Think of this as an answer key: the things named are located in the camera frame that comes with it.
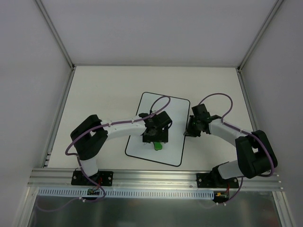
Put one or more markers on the left aluminium frame post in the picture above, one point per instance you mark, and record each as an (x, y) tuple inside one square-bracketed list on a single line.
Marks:
[(40, 5)]

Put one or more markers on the aluminium frame post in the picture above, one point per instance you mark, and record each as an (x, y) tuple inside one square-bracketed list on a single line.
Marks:
[(40, 5), (265, 25)]

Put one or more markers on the white whiteboard black frame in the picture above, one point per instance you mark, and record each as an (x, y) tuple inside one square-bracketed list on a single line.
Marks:
[(172, 152)]

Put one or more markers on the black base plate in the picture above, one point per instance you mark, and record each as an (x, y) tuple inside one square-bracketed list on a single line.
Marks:
[(103, 178), (213, 180)]

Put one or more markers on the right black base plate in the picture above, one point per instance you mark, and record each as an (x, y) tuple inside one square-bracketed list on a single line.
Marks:
[(213, 180)]

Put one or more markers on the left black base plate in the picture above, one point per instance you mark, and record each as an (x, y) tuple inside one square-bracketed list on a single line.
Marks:
[(103, 178)]

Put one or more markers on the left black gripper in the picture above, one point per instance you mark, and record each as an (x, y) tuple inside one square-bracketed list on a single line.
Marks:
[(155, 138)]

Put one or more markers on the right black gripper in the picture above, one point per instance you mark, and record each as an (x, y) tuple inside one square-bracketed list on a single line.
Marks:
[(191, 129)]

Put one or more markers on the white slotted cable duct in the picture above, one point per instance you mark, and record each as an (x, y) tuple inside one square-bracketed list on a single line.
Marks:
[(126, 193)]

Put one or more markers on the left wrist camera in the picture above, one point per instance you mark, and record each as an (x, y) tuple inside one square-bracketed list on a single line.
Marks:
[(142, 115)]

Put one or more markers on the green whiteboard eraser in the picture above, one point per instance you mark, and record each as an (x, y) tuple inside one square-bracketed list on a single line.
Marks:
[(158, 146)]

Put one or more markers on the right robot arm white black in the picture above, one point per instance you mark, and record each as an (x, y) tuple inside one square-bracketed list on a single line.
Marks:
[(255, 156)]

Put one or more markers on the aluminium front rail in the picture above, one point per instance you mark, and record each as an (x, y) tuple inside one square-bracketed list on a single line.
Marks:
[(147, 179)]

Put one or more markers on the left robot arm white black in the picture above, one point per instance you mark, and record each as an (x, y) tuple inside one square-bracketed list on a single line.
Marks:
[(89, 137)]

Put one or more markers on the right aluminium frame post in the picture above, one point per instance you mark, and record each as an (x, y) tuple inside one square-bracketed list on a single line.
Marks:
[(265, 25)]

